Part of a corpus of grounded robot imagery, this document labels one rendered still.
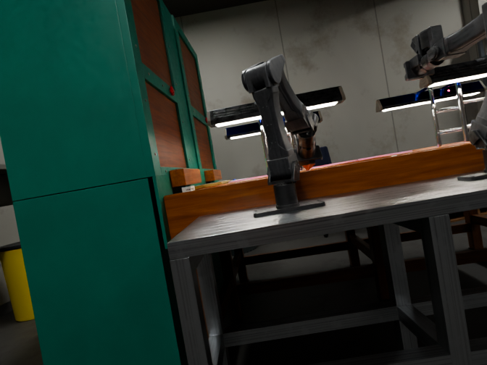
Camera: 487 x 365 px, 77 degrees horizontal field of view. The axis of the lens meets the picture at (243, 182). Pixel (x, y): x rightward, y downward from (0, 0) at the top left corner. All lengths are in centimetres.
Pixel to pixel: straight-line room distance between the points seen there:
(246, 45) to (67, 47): 311
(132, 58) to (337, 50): 340
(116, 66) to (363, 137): 340
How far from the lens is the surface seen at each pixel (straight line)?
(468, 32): 114
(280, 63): 92
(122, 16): 129
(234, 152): 392
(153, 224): 115
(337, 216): 71
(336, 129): 409
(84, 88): 128
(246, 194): 110
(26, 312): 295
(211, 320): 104
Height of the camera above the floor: 79
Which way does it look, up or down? 1 degrees down
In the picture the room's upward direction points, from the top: 10 degrees counter-clockwise
